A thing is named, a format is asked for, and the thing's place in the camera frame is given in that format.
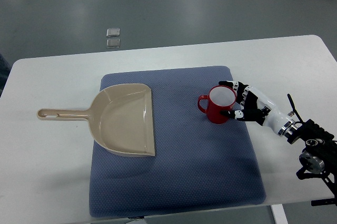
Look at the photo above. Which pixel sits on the white table leg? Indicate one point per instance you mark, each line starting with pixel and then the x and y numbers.
pixel 279 214

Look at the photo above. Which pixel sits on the lower silver floor plate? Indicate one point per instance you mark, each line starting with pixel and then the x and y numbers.
pixel 113 43

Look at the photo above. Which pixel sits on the black table control panel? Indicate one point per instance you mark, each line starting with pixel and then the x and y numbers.
pixel 323 202

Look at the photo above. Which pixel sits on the red cup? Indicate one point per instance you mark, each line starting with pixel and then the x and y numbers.
pixel 219 98

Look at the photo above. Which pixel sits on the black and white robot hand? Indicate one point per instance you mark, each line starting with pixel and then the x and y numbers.
pixel 257 107

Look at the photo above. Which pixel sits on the blue textured mat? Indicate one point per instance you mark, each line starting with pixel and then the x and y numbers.
pixel 198 165

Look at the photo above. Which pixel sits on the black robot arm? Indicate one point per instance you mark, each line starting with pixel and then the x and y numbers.
pixel 318 158

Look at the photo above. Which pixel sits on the beige plastic dustpan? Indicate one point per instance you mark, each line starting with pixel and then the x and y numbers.
pixel 120 119

